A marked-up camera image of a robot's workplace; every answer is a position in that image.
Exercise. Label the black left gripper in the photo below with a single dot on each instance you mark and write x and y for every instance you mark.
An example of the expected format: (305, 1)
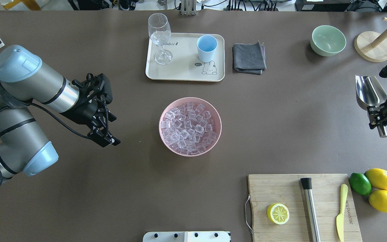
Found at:
(83, 112)

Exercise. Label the steel ice scoop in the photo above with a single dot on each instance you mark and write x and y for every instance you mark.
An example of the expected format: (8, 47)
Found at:
(370, 96)

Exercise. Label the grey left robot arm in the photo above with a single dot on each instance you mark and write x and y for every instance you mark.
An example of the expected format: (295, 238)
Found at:
(26, 80)

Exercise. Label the clear ice cubes pile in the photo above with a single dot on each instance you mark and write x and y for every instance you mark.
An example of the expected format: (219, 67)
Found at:
(190, 128)

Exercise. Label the blue cup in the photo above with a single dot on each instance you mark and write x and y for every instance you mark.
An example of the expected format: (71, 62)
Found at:
(206, 45)

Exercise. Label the yellow lemon upper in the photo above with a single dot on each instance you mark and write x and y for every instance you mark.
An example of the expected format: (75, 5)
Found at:
(377, 178)

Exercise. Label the yellow lemon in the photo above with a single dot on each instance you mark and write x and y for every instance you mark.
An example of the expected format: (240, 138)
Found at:
(378, 200)
(377, 178)

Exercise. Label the green lime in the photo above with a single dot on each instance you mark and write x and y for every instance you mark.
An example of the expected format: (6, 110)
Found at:
(360, 184)

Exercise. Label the yellow lemon lower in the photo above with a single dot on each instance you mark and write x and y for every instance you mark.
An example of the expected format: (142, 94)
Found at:
(378, 200)

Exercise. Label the pink bowl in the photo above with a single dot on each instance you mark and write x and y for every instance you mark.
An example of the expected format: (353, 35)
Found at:
(190, 126)

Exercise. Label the green bowl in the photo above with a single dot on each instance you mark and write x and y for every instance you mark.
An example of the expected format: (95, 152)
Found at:
(327, 41)

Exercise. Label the cream serving tray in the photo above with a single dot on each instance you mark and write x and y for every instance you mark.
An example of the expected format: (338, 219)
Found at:
(186, 65)

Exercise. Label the clear wine glass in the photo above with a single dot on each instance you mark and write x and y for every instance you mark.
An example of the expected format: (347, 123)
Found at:
(159, 32)

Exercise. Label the yellow plastic knife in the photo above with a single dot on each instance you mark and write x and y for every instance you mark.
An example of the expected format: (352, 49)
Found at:
(339, 220)

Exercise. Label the steel muddler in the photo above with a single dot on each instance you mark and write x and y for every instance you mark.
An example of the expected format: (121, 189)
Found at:
(311, 209)

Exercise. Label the grey folded cloth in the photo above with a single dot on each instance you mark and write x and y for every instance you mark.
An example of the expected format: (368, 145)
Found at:
(249, 58)

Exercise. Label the bamboo cutting board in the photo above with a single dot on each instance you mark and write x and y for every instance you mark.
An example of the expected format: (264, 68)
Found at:
(267, 189)

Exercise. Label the half lemon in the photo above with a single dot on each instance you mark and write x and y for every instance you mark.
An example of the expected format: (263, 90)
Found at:
(278, 213)

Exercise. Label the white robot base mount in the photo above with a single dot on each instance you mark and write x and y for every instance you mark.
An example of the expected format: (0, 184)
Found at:
(187, 236)

